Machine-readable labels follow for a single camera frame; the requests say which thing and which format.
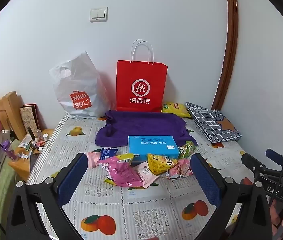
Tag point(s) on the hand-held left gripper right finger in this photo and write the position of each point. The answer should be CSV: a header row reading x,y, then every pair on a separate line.
x,y
206,182

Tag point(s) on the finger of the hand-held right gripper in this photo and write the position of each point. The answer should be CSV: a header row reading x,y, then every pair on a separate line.
x,y
276,157
251,162

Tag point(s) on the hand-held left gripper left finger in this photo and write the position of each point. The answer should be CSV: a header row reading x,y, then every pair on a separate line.
x,y
71,180

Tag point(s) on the pink round snack packet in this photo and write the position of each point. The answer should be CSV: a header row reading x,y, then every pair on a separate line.
x,y
180,170

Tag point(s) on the green snack packet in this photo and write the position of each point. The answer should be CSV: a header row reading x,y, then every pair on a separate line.
x,y
187,148

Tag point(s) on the small blue snack packet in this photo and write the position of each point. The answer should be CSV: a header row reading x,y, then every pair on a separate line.
x,y
109,153

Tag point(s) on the yellow triangular snack packet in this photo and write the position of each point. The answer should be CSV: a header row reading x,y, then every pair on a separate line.
x,y
160,165

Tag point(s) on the long magenta snack packet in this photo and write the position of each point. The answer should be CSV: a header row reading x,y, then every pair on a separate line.
x,y
124,173

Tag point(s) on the light pink snack packet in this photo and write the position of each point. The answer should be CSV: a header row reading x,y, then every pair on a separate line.
x,y
147,175

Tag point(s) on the small white jar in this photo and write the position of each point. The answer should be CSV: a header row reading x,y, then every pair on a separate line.
x,y
45,136

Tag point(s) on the wooden bedside table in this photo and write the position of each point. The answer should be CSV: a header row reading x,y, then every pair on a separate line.
x,y
22,165

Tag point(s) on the grey checked folded cloth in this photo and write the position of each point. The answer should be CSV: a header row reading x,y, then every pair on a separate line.
x,y
211,122

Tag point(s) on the yellow green-edged snack packet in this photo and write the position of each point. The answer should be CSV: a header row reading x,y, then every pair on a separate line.
x,y
125,157

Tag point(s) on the white cosmetic tube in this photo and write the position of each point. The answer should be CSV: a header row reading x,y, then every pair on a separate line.
x,y
25,141

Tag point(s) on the blue tissue pack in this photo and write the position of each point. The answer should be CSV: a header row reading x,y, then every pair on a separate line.
x,y
151,145

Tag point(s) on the purple drinking bottle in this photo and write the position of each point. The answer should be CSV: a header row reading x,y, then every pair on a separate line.
x,y
7,150

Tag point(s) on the patterned book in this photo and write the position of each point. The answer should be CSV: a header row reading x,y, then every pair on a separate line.
x,y
29,116

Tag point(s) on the yellow chips bag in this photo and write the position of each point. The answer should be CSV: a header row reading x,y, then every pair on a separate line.
x,y
175,108

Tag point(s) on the purple towel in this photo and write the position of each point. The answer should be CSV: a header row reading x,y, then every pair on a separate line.
x,y
144,125

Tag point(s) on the wooden headboard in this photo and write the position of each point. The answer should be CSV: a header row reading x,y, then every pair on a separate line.
x,y
9,110

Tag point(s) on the white plastic shopping bag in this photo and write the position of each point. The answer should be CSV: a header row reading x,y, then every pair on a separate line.
x,y
81,85

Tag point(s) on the red paper bag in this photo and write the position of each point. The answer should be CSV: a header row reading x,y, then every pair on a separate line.
x,y
141,80

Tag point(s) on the brown wooden door frame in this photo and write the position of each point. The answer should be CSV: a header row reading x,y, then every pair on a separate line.
x,y
229,42

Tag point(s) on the white light switch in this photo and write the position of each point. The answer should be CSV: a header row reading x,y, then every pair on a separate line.
x,y
98,14

